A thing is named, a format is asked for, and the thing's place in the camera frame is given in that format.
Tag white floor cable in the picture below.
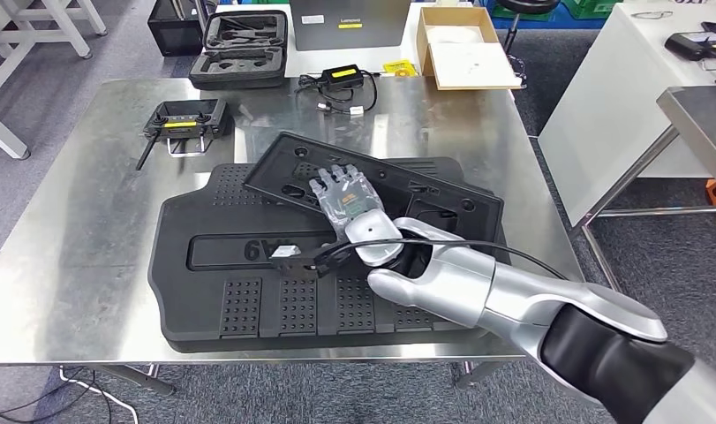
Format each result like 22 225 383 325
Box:
57 365 141 424

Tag white cabinet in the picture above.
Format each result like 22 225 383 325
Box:
535 0 716 230

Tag black remote controller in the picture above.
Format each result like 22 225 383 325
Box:
135 98 235 172

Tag stainless steel workbench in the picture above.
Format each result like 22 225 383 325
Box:
0 76 587 399

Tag green plastic crate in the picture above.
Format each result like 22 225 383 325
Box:
559 0 623 19

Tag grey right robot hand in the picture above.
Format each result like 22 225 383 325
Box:
307 163 387 241

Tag stainless steel table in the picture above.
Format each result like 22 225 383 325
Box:
568 84 716 294

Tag open cardboard box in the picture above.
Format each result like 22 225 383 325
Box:
416 5 524 92

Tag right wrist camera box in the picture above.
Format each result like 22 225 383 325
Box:
269 242 350 279

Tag large black floor mat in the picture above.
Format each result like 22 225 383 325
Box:
147 156 511 354

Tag black plastic plate part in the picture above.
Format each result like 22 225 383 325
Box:
242 131 506 247

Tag black floor cable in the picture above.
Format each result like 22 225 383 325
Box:
0 365 113 424

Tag black office chair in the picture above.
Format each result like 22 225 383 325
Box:
496 0 561 90

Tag black power adapter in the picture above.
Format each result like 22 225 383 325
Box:
296 63 379 117

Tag white frame table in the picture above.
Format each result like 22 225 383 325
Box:
0 0 109 160

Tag black square box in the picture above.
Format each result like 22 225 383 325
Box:
147 0 206 58

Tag black foam-lined case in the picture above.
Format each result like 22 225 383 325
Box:
187 10 290 92

